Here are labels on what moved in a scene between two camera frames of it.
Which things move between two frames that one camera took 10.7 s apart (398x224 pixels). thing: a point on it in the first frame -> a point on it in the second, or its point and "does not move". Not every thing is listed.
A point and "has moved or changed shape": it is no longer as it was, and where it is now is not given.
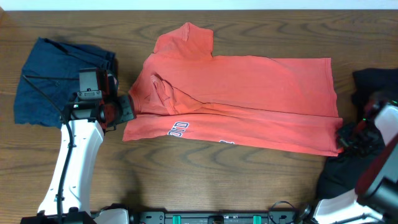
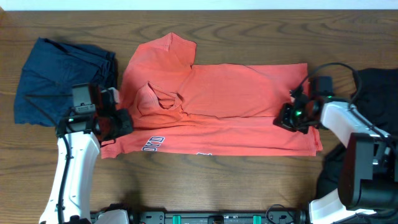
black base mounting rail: x=220 y=217 does not move
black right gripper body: x=356 y=139 -> x=296 y=119
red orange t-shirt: x=183 y=93 has moved or changed shape
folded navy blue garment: x=50 y=79 does not move
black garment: x=342 y=175 does not move
